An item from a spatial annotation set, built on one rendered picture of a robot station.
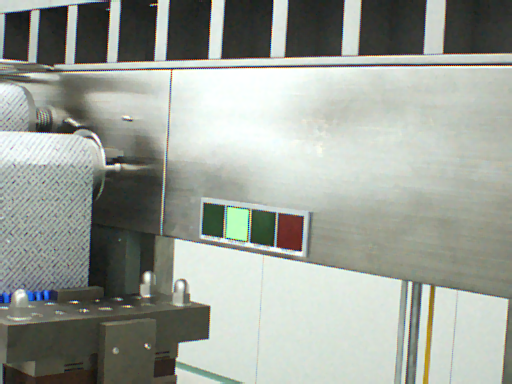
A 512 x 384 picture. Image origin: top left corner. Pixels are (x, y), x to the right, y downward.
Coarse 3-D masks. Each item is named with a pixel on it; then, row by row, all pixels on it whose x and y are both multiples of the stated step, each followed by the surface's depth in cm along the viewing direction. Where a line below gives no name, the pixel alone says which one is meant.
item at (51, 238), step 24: (0, 216) 161; (24, 216) 164; (48, 216) 167; (72, 216) 171; (0, 240) 161; (24, 240) 164; (48, 240) 168; (72, 240) 171; (0, 264) 161; (24, 264) 164; (48, 264) 168; (72, 264) 171; (0, 288) 162; (24, 288) 165; (48, 288) 168
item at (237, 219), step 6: (228, 210) 159; (234, 210) 158; (240, 210) 157; (246, 210) 156; (228, 216) 159; (234, 216) 158; (240, 216) 157; (246, 216) 156; (228, 222) 159; (234, 222) 158; (240, 222) 157; (246, 222) 156; (228, 228) 159; (234, 228) 158; (240, 228) 157; (246, 228) 156; (228, 234) 159; (234, 234) 158; (240, 234) 157; (246, 234) 156; (246, 240) 156
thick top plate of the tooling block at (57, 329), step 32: (0, 320) 144; (32, 320) 145; (64, 320) 148; (96, 320) 152; (160, 320) 161; (192, 320) 166; (0, 352) 142; (32, 352) 144; (64, 352) 148; (96, 352) 152
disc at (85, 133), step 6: (78, 132) 179; (84, 132) 178; (90, 132) 176; (90, 138) 176; (96, 138) 175; (96, 144) 175; (96, 150) 175; (102, 150) 174; (102, 156) 174; (102, 162) 173; (102, 168) 173; (102, 174) 173; (102, 180) 173; (96, 186) 175; (102, 186) 174; (96, 192) 175; (96, 198) 175
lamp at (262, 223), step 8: (256, 216) 154; (264, 216) 153; (272, 216) 152; (256, 224) 154; (264, 224) 153; (272, 224) 152; (256, 232) 154; (264, 232) 153; (272, 232) 152; (256, 240) 154; (264, 240) 153; (272, 240) 152
